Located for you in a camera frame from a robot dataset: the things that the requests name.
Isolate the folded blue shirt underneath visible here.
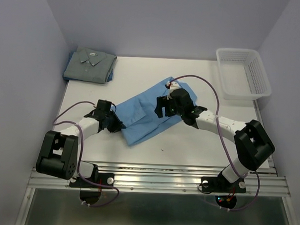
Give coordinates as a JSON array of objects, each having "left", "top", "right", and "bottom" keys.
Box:
[{"left": 64, "top": 50, "right": 117, "bottom": 83}]

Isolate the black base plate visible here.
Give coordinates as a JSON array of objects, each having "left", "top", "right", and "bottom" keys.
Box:
[
  {"left": 69, "top": 172, "right": 114, "bottom": 189},
  {"left": 200, "top": 176, "right": 247, "bottom": 194}
]

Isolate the folded grey shirt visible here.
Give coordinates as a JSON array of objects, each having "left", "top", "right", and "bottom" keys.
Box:
[{"left": 63, "top": 45, "right": 118, "bottom": 85}]

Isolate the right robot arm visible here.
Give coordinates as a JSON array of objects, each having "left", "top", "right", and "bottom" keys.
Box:
[{"left": 155, "top": 87, "right": 276, "bottom": 194}]

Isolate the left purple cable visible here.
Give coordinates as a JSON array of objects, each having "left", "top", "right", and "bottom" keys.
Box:
[{"left": 48, "top": 100, "right": 124, "bottom": 208}]

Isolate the light blue long sleeve shirt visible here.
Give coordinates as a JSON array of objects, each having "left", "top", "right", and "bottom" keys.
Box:
[{"left": 112, "top": 74, "right": 199, "bottom": 149}]

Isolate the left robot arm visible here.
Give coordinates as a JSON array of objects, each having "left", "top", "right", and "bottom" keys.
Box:
[{"left": 35, "top": 100, "right": 125, "bottom": 189}]

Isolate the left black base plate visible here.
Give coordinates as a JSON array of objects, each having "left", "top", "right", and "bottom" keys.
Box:
[{"left": 69, "top": 172, "right": 114, "bottom": 189}]

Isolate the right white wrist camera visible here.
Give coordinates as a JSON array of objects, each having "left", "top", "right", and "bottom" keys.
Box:
[{"left": 165, "top": 81, "right": 181, "bottom": 100}]

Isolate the white plastic basket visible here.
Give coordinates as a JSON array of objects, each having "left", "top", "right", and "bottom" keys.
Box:
[{"left": 216, "top": 48, "right": 272, "bottom": 101}]

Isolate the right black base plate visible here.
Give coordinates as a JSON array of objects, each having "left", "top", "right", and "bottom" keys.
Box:
[{"left": 200, "top": 176, "right": 247, "bottom": 194}]

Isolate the aluminium rail frame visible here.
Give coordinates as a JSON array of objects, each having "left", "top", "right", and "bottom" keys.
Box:
[{"left": 14, "top": 89, "right": 300, "bottom": 225}]

